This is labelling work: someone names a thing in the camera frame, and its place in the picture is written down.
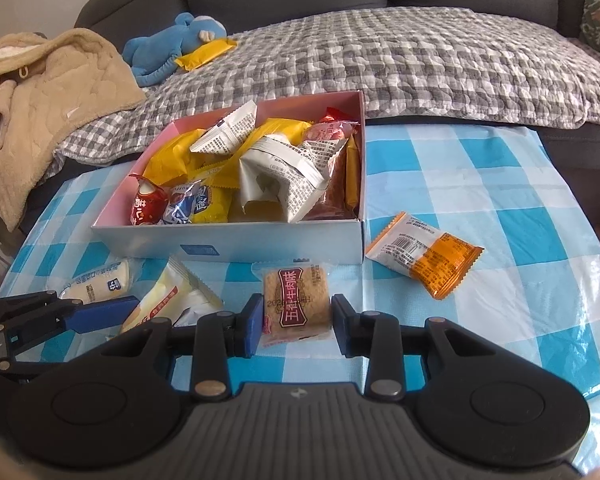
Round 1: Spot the brown beef biscuit pack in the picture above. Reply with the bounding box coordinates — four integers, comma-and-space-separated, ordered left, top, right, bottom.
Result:
251, 260, 332, 348

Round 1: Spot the white cream roll packet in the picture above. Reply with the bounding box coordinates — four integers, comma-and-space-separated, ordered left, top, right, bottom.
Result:
58, 259, 131, 304

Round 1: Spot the cream white cake packet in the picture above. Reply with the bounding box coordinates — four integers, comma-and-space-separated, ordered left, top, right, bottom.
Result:
120, 257, 223, 334

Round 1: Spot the orange white snack packet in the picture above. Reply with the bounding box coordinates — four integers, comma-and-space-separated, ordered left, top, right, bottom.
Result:
365, 211, 483, 300

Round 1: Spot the pink rice cracker pack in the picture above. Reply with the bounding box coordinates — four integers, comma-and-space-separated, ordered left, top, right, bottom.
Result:
304, 148, 356, 220

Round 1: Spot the dark red candy packet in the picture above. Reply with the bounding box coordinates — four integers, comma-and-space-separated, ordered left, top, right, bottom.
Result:
130, 174, 169, 226

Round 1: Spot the large yellow snack pack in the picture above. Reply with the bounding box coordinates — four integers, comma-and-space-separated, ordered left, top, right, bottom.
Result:
206, 118, 312, 190

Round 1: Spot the white nut kernels packet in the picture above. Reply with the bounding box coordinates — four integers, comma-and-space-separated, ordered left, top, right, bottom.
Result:
239, 134, 347, 223

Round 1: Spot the gold snack bar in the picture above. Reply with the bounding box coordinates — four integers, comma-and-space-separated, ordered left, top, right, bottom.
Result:
344, 136, 361, 211

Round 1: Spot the yellow pillow snack pack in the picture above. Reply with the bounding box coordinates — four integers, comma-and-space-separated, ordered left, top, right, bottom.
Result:
143, 129, 209, 188

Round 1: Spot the yellow blue label snack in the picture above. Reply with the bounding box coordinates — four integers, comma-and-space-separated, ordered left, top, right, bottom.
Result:
189, 185, 233, 223

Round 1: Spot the small blue white candy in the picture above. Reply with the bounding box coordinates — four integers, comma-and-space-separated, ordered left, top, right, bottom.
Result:
162, 180, 211, 224

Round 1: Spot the silver pink open box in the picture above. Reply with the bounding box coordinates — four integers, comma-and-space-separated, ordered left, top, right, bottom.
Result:
89, 89, 368, 267

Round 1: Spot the blue checkered tablecloth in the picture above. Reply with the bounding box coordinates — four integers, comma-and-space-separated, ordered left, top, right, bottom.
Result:
0, 125, 600, 471

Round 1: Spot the beige fleece jacket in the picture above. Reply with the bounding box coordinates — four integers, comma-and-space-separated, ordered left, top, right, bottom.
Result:
0, 28, 145, 231

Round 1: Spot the yellow snack on sofa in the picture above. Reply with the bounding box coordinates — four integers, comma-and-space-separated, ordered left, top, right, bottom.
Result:
175, 38, 237, 72

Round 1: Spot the grey checkered quilt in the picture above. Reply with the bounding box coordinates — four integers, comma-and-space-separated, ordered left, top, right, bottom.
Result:
46, 6, 600, 176

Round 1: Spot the blue plush toy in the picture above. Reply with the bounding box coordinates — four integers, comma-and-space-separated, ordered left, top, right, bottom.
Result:
122, 12, 226, 88

